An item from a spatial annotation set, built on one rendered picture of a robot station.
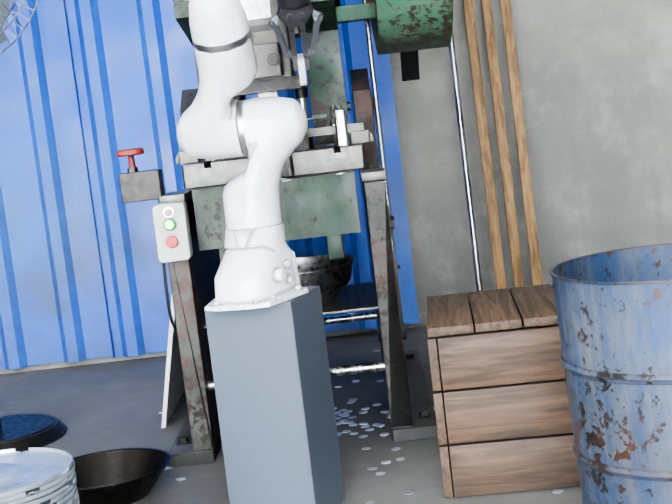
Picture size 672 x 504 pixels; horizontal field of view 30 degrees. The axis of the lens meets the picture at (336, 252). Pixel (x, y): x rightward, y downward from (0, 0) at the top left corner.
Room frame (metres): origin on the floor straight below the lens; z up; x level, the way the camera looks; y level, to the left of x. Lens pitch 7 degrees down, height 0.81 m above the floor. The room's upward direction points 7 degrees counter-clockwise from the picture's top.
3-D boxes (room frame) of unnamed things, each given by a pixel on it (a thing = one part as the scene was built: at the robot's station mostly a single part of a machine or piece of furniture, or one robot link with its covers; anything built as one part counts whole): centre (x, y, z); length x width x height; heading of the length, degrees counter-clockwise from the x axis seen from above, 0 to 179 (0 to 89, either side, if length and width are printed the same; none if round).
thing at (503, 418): (2.62, -0.36, 0.18); 0.40 x 0.38 x 0.35; 175
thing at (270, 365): (2.46, 0.15, 0.23); 0.18 x 0.18 x 0.45; 72
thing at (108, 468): (2.73, 0.57, 0.04); 0.30 x 0.30 x 0.07
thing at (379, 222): (3.36, -0.15, 0.45); 0.92 x 0.12 x 0.90; 179
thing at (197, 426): (3.38, 0.39, 0.45); 0.92 x 0.12 x 0.90; 179
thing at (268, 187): (2.46, 0.12, 0.71); 0.18 x 0.11 x 0.25; 84
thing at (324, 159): (3.23, 0.12, 0.68); 0.45 x 0.30 x 0.06; 89
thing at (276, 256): (2.42, 0.17, 0.52); 0.22 x 0.19 x 0.14; 162
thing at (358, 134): (3.22, -0.04, 0.76); 0.17 x 0.06 x 0.10; 89
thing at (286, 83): (3.23, 0.12, 0.86); 0.20 x 0.16 x 0.05; 89
